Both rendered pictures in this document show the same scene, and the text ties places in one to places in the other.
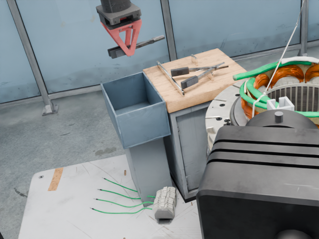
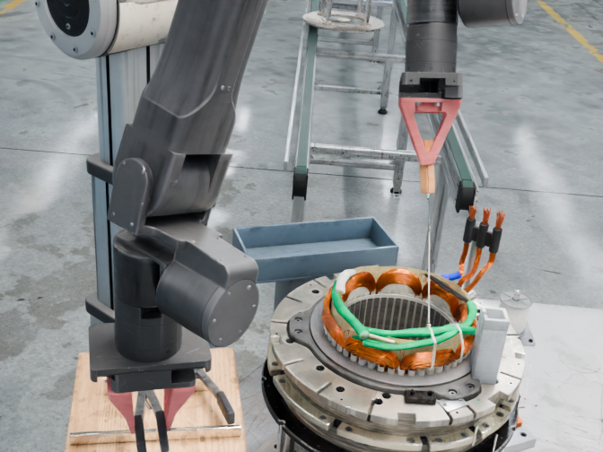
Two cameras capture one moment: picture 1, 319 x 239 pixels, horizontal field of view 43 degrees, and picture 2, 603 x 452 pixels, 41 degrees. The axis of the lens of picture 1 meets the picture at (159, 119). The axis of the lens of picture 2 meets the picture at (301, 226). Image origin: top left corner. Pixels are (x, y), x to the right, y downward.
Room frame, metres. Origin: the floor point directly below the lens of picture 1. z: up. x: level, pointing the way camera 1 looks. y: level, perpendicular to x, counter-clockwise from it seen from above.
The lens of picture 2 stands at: (0.67, 0.61, 1.67)
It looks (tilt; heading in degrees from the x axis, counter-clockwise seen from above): 27 degrees down; 271
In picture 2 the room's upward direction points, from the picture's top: 5 degrees clockwise
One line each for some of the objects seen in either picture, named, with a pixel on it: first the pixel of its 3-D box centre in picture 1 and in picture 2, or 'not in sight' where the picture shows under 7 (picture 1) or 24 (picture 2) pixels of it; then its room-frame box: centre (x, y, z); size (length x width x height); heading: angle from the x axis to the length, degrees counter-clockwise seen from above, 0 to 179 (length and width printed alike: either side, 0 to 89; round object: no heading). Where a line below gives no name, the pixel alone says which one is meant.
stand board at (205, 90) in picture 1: (195, 77); (157, 410); (0.83, -0.10, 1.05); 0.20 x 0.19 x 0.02; 102
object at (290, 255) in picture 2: not in sight; (309, 310); (0.67, -0.53, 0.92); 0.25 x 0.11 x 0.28; 21
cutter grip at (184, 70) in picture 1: (180, 71); not in sight; (0.81, -0.06, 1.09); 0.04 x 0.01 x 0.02; 87
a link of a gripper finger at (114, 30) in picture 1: (123, 32); (151, 388); (0.81, 0.04, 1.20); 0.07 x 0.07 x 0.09; 17
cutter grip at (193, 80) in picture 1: (189, 82); (225, 407); (0.75, -0.08, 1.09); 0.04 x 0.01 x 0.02; 117
